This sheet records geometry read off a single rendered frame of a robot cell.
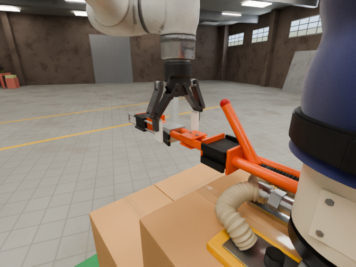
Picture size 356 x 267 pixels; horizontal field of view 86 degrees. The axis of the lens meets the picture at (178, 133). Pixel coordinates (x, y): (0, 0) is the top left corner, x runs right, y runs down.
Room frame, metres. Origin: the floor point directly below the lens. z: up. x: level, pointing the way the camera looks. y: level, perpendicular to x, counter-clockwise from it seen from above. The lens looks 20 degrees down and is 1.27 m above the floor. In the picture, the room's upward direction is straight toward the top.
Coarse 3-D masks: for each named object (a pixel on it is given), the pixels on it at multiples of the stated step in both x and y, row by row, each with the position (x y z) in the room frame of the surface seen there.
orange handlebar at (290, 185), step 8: (152, 128) 0.62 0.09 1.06; (184, 128) 0.57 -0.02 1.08; (176, 136) 0.51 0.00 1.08; (184, 136) 0.49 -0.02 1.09; (192, 136) 0.49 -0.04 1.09; (200, 136) 0.49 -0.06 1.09; (184, 144) 0.49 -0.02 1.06; (192, 144) 0.46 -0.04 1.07; (200, 144) 0.44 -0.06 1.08; (232, 160) 0.37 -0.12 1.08; (240, 160) 0.36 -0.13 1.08; (264, 160) 0.36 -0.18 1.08; (240, 168) 0.35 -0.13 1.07; (248, 168) 0.33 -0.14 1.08; (256, 168) 0.33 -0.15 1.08; (264, 168) 0.32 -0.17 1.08; (280, 168) 0.33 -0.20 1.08; (288, 168) 0.32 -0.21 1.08; (264, 176) 0.31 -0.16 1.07; (272, 176) 0.30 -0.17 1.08; (280, 176) 0.29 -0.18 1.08; (280, 184) 0.29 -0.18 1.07; (288, 184) 0.28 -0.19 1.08; (296, 184) 0.27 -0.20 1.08
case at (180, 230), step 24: (192, 192) 0.43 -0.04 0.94; (216, 192) 0.43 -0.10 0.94; (144, 216) 0.35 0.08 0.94; (168, 216) 0.35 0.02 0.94; (192, 216) 0.35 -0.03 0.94; (216, 216) 0.35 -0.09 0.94; (264, 216) 0.35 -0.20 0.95; (144, 240) 0.32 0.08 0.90; (168, 240) 0.28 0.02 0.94; (192, 240) 0.28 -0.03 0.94; (288, 240) 0.28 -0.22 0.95; (144, 264) 0.33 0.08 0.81; (168, 264) 0.25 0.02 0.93; (192, 264) 0.23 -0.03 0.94; (216, 264) 0.23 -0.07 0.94
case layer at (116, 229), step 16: (176, 176) 1.13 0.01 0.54; (192, 176) 1.13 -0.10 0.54; (208, 176) 1.13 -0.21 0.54; (144, 192) 0.96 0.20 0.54; (160, 192) 0.96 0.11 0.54; (176, 192) 0.96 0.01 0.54; (112, 208) 0.83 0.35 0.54; (128, 208) 0.83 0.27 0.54; (144, 208) 0.83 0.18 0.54; (96, 224) 0.72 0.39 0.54; (112, 224) 0.72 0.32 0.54; (128, 224) 0.72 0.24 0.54; (96, 240) 0.74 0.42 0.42; (112, 240) 0.63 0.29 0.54; (128, 240) 0.63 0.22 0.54; (112, 256) 0.55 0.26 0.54; (128, 256) 0.55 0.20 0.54
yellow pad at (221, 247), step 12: (252, 228) 0.29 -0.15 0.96; (216, 240) 0.27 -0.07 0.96; (228, 240) 0.26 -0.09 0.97; (264, 240) 0.26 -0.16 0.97; (216, 252) 0.25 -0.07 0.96; (228, 252) 0.24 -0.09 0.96; (240, 252) 0.24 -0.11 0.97; (252, 252) 0.24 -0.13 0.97; (264, 252) 0.24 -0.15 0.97; (276, 252) 0.22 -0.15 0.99; (288, 252) 0.24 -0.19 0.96; (228, 264) 0.22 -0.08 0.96; (240, 264) 0.22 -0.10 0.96; (252, 264) 0.22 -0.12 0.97; (264, 264) 0.22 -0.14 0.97; (276, 264) 0.20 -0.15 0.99; (288, 264) 0.22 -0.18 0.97
